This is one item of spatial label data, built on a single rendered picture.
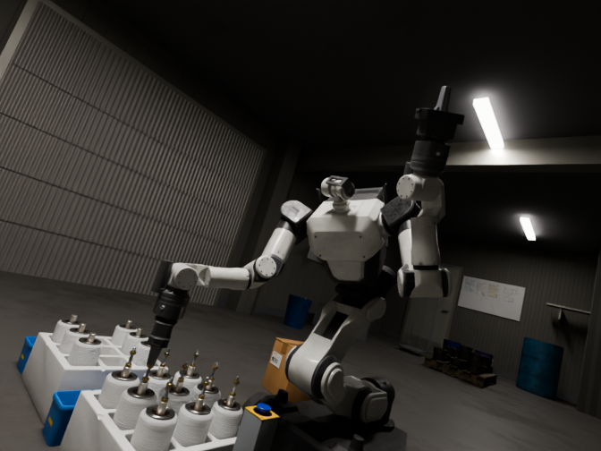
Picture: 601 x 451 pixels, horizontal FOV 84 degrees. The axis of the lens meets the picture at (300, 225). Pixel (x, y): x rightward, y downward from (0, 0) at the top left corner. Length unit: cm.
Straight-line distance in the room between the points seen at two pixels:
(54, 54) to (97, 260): 209
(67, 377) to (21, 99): 311
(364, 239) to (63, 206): 349
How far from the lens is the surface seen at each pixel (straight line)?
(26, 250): 417
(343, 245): 117
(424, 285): 94
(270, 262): 113
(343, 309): 135
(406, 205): 113
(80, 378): 149
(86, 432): 124
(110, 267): 440
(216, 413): 119
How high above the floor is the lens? 68
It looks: 9 degrees up
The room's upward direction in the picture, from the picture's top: 17 degrees clockwise
